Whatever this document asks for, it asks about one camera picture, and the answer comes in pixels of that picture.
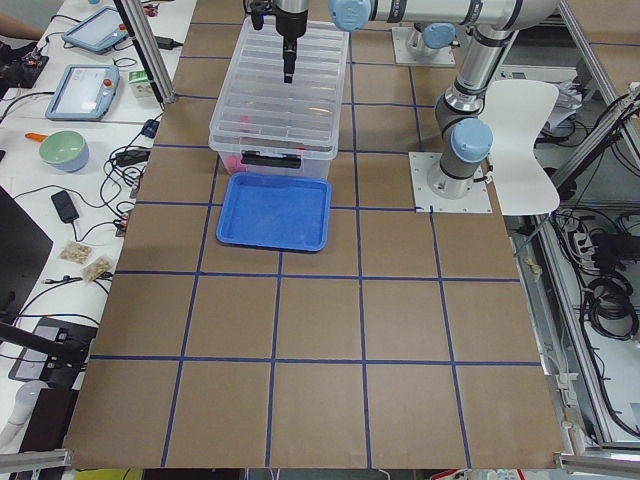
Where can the black box latch handle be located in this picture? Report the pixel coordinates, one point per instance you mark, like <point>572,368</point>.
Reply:
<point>256,159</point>

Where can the black smartphone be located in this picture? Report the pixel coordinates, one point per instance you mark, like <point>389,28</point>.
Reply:
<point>64,207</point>

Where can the blue plastic tray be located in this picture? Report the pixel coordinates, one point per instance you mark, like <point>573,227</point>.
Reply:
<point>279,212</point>

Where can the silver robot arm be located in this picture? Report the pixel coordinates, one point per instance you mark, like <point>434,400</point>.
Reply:
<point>290,21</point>
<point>467,140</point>

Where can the white plastic chair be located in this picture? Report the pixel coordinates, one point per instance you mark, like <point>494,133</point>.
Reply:
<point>516,111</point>

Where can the aluminium frame post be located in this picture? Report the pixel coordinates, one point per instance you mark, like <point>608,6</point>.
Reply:
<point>139,30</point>

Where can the black power adapter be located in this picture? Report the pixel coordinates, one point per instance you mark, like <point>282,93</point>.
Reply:
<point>166,43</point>

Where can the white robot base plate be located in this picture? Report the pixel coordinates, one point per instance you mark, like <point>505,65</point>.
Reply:
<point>424,45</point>
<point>435,192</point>

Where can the clear plastic storage box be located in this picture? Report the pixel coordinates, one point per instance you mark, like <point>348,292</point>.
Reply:
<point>280,150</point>

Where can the white power strip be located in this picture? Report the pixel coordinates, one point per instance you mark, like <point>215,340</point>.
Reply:
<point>581,245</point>

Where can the black monitor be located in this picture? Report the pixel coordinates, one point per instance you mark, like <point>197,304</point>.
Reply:
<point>25,249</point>

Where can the bag of nuts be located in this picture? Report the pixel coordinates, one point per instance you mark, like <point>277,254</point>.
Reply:
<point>76,252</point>
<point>96,269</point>

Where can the blue teach pendant tablet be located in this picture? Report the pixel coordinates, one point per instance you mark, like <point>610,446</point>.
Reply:
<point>84,93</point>
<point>98,33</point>

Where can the green white carton box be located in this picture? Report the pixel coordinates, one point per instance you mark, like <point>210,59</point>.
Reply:
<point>139,84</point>

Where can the green ceramic bowl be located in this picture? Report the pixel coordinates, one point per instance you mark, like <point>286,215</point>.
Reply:
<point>66,150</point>

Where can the clear plastic box lid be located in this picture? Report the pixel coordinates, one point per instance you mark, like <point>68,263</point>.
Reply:
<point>280,90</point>

